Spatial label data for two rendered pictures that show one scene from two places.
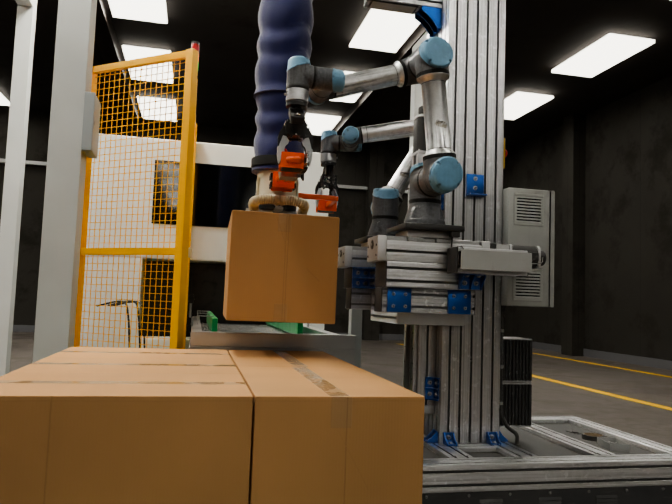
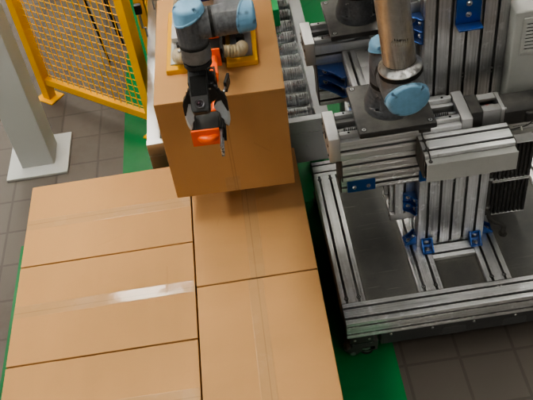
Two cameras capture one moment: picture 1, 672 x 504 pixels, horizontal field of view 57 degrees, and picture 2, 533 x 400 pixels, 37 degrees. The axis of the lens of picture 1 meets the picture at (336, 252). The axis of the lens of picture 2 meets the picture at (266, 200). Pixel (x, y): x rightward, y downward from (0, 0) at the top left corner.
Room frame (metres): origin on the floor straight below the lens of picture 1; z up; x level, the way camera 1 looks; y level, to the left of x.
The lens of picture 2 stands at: (0.45, -0.33, 2.52)
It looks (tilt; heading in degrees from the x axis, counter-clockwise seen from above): 45 degrees down; 13
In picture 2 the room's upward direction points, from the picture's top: 9 degrees counter-clockwise
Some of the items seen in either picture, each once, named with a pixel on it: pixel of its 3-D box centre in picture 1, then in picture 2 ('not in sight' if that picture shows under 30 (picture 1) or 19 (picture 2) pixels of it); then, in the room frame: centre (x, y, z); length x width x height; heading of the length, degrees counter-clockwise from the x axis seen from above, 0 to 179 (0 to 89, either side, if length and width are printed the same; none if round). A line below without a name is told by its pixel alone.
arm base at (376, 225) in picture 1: (384, 227); (358, 0); (2.77, -0.21, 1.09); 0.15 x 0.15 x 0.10
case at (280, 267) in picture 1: (275, 270); (224, 89); (2.58, 0.25, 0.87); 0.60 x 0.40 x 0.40; 11
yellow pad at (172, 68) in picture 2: not in sight; (182, 36); (2.57, 0.35, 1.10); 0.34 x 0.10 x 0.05; 10
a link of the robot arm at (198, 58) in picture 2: (296, 97); (194, 51); (2.02, 0.15, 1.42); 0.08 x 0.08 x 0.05
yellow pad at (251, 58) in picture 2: not in sight; (239, 29); (2.61, 0.16, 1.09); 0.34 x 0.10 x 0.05; 10
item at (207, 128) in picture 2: (291, 162); (205, 127); (2.00, 0.16, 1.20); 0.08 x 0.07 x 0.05; 10
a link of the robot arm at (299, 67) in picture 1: (299, 75); (191, 24); (2.03, 0.14, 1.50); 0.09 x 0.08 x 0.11; 105
